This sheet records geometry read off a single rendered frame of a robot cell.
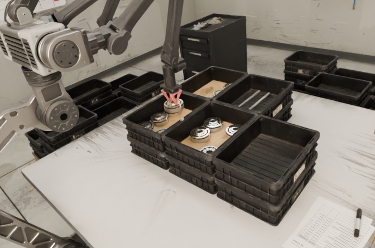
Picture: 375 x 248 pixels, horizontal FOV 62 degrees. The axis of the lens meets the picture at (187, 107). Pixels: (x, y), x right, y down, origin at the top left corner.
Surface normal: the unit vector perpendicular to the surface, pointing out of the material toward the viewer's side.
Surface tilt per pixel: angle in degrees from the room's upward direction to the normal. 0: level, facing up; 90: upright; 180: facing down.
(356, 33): 90
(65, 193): 0
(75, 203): 0
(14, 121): 90
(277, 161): 0
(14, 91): 90
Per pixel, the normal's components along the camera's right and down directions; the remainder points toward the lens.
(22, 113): 0.72, 0.26
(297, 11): -0.69, 0.43
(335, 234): -0.12, -0.86
